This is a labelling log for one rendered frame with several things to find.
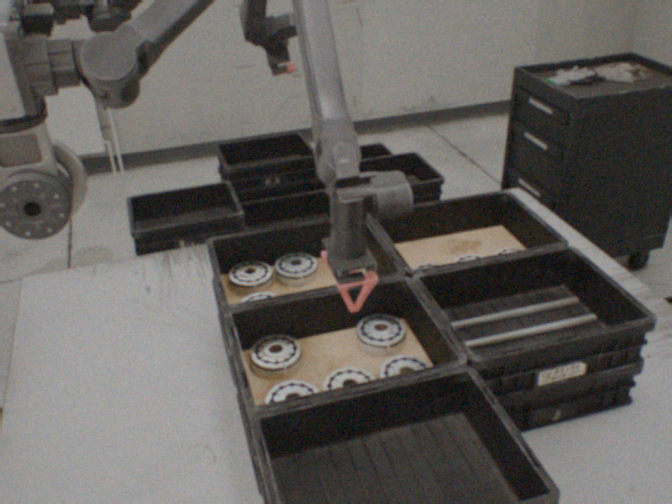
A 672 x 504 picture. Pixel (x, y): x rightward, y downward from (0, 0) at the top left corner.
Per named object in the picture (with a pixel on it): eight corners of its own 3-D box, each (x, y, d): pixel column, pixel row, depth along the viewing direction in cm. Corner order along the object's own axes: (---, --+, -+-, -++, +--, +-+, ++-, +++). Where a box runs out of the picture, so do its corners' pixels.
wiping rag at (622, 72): (610, 86, 267) (611, 77, 266) (577, 71, 285) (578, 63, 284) (668, 78, 275) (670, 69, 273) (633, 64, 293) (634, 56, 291)
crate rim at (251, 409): (249, 424, 110) (248, 413, 109) (223, 319, 135) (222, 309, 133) (470, 373, 119) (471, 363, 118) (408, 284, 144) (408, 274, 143)
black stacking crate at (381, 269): (229, 355, 140) (223, 311, 134) (211, 280, 164) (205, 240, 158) (406, 319, 149) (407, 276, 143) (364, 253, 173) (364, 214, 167)
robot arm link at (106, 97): (66, 59, 103) (60, 41, 98) (134, 52, 106) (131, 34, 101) (76, 114, 102) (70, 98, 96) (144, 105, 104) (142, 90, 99)
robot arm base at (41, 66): (30, 99, 104) (9, 20, 98) (84, 93, 107) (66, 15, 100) (26, 117, 97) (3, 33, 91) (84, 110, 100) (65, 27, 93)
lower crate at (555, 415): (462, 453, 130) (466, 408, 124) (405, 357, 155) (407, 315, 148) (636, 407, 139) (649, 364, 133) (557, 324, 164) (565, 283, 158)
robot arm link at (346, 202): (325, 182, 104) (336, 198, 99) (366, 176, 106) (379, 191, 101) (326, 221, 108) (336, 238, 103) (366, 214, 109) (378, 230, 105)
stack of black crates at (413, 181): (351, 293, 274) (350, 195, 250) (329, 257, 298) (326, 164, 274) (440, 275, 284) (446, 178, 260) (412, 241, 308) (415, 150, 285)
